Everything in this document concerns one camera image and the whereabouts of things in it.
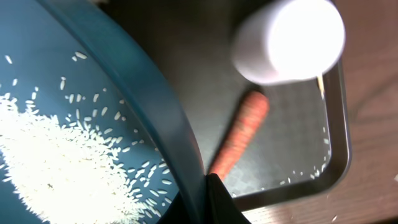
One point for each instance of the dark brown serving tray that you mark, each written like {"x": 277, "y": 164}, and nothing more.
{"x": 301, "y": 148}

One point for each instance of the wooden chopstick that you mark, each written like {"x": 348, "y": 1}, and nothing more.
{"x": 321, "y": 86}

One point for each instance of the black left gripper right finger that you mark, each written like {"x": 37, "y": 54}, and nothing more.
{"x": 220, "y": 208}

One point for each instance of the pink plastic cup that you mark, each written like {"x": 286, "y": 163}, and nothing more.
{"x": 289, "y": 41}

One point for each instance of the large dark blue plate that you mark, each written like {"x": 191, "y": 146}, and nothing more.
{"x": 68, "y": 27}

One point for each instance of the orange carrot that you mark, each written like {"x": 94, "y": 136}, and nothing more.
{"x": 251, "y": 113}

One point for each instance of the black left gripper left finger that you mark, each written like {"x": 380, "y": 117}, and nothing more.
{"x": 173, "y": 214}

